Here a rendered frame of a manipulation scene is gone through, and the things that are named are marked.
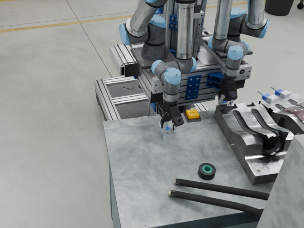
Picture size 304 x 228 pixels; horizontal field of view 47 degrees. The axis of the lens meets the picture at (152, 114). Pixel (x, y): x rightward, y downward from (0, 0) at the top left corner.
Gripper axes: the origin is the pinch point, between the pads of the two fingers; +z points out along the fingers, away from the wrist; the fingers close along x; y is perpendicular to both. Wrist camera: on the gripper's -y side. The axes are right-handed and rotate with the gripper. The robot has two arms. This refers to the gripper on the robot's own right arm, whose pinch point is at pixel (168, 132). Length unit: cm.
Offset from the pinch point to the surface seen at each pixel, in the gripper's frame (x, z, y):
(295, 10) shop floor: -376, 84, 276
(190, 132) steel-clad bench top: -13.2, 4.6, 0.1
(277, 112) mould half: -63, -2, -9
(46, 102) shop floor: 40, 85, 167
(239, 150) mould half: -25.6, -0.4, -25.3
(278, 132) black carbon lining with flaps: -46, -7, -28
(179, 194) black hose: 13.2, 1.2, -36.6
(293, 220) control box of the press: 11, -43, -85
